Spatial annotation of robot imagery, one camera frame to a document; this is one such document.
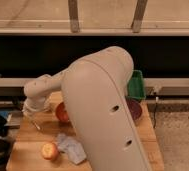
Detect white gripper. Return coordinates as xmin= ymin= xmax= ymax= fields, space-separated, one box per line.
xmin=22 ymin=99 xmax=50 ymax=117

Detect silver fork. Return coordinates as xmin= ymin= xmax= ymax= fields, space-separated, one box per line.
xmin=30 ymin=118 xmax=41 ymax=131

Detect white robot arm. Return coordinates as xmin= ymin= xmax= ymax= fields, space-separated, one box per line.
xmin=24 ymin=46 xmax=152 ymax=171

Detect red bowl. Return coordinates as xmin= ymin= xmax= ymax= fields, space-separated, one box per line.
xmin=55 ymin=102 xmax=69 ymax=123

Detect purple bowl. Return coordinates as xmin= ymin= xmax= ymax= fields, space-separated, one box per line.
xmin=127 ymin=99 xmax=142 ymax=122

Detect orange apple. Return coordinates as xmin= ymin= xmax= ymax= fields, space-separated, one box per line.
xmin=41 ymin=142 xmax=59 ymax=160

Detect grey blue cloth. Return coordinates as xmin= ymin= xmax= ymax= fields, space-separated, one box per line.
xmin=56 ymin=133 xmax=86 ymax=165

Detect green tray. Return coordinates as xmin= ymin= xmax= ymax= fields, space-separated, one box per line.
xmin=127 ymin=70 xmax=146 ymax=101

